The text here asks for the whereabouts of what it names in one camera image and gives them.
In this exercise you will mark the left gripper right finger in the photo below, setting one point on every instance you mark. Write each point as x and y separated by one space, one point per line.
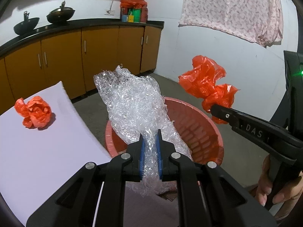
159 157

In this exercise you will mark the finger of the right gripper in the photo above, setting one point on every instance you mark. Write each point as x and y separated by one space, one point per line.
223 115

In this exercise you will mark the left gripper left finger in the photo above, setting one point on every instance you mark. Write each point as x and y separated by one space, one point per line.
142 157

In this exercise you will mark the bubble wrap sheet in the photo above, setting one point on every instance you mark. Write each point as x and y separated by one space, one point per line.
137 109

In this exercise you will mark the red plastic bag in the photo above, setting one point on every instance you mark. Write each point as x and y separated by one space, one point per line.
36 112
201 83

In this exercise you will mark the person right hand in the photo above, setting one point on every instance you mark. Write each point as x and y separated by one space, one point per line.
289 195

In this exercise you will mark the red plastic basket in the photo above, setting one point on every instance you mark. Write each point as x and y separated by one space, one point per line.
196 129

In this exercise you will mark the lilac table cloth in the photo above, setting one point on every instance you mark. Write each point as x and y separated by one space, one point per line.
35 163

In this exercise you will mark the lower wooden cabinets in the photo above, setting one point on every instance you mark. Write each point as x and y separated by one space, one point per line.
73 53

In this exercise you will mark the crumpled red plastic bag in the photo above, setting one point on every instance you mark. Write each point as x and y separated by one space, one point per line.
36 112

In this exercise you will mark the pink floral curtain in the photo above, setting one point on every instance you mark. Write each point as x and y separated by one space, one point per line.
256 21

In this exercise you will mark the red bag with containers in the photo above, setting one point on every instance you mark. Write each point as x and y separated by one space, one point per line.
133 11

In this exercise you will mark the right black wok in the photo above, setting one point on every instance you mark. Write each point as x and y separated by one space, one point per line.
60 14

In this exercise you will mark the black wok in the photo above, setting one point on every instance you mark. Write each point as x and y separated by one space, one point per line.
60 14
27 25

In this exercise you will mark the left black wok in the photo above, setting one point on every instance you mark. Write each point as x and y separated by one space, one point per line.
27 25

